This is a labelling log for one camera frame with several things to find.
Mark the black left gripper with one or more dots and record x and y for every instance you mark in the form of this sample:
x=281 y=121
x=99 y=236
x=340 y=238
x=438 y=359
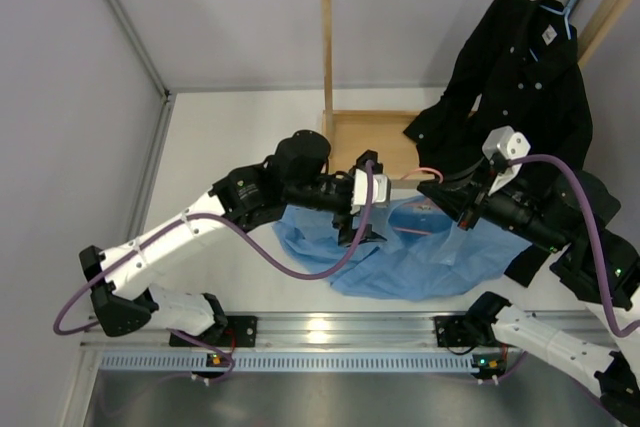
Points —
x=344 y=221

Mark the wooden clothes rack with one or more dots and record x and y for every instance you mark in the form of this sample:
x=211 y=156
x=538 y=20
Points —
x=350 y=142

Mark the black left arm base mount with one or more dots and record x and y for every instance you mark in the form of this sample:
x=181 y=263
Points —
x=235 y=329

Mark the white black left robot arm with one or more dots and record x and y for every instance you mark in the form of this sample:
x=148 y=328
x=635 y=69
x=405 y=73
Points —
x=123 y=281

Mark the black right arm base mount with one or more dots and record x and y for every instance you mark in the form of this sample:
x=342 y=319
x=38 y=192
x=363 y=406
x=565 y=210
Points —
x=460 y=334

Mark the aluminium mounting rail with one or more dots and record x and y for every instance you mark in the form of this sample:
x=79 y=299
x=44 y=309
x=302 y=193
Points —
x=343 y=332

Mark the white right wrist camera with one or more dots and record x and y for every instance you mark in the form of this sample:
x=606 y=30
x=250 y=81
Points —
x=502 y=146

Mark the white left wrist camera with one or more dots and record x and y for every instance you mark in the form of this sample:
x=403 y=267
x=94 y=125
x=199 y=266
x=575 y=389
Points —
x=379 y=186

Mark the light blue button shirt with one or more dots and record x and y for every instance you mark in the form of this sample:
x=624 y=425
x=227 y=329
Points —
x=423 y=253

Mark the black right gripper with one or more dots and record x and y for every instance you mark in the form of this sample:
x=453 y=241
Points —
x=453 y=199

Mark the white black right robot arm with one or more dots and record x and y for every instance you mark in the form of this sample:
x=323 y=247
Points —
x=559 y=211

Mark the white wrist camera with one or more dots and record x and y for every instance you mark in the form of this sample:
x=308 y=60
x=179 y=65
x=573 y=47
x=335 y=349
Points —
x=502 y=146
x=379 y=186

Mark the grey slotted cable duct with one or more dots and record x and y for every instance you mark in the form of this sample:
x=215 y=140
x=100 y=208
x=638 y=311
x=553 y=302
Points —
x=292 y=362

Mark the black button shirt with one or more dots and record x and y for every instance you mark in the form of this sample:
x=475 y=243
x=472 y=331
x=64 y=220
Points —
x=518 y=68

